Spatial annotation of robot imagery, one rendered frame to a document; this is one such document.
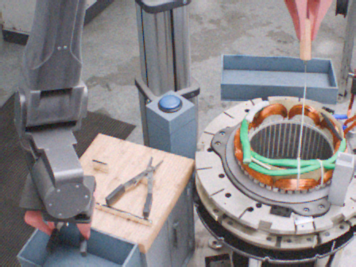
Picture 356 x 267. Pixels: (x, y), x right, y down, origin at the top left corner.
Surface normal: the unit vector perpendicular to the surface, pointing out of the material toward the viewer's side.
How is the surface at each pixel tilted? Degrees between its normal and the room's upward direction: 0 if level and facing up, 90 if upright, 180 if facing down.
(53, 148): 16
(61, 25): 93
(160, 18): 90
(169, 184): 0
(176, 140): 90
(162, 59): 90
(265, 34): 0
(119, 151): 0
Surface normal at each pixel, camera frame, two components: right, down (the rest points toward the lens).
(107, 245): -0.40, 0.63
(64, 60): 0.44, 0.63
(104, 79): -0.04, -0.73
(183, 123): 0.69, 0.47
